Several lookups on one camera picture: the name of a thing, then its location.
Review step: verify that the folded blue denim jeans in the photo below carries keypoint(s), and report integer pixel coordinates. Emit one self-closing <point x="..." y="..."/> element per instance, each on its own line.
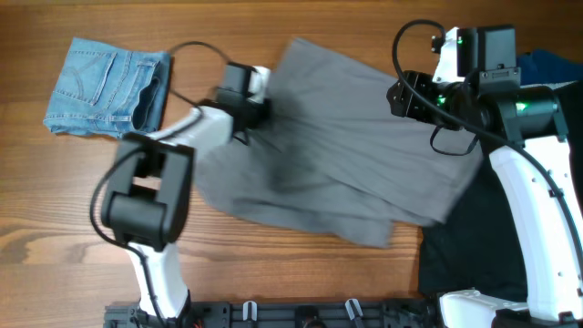
<point x="107" y="90"/>

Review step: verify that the dark navy blue garment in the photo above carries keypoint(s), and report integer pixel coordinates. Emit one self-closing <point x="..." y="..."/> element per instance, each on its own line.
<point x="543" y="67"/>

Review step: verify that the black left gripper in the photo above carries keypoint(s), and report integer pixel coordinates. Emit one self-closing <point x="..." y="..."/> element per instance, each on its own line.
<point x="267" y="112"/>

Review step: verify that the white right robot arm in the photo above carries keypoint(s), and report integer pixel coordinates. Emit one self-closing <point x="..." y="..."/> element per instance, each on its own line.
<point x="524" y="133"/>

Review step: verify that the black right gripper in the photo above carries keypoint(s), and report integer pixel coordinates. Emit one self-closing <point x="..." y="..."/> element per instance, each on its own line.
<point x="414" y="87"/>

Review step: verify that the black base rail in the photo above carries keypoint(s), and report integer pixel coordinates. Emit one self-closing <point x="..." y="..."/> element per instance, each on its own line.
<point x="390" y="313"/>

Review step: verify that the black garment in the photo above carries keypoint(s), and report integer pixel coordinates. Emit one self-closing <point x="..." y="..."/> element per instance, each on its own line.
<point x="477" y="247"/>

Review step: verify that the grey shorts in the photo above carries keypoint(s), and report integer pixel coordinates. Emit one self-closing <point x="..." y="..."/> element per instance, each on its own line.
<point x="334" y="159"/>

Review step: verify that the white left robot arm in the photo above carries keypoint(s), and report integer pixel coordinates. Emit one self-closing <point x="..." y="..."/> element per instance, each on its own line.
<point x="146" y="197"/>

